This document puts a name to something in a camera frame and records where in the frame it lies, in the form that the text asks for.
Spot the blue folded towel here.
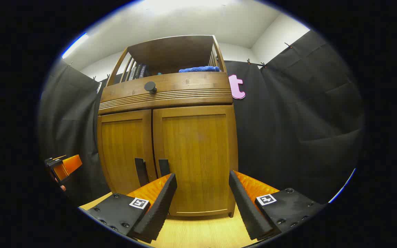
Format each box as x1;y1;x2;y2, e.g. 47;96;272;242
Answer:
179;66;221;73

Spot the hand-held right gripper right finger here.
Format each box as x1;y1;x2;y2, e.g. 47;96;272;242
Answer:
229;170;327;241

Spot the wooden double-door shoe cabinet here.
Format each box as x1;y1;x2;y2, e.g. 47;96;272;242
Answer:
97;35;238;218

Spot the black door handle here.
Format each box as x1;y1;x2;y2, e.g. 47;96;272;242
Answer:
135;158;150;187
159;159;171;177

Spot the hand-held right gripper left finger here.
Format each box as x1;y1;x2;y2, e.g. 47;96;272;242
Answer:
79;173;177;243

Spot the black backdrop cloth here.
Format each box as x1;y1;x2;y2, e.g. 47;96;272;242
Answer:
38;29;364;207

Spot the wooden shoe cabinet door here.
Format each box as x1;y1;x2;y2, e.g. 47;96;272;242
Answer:
97;110;157;195
152;105;238;217

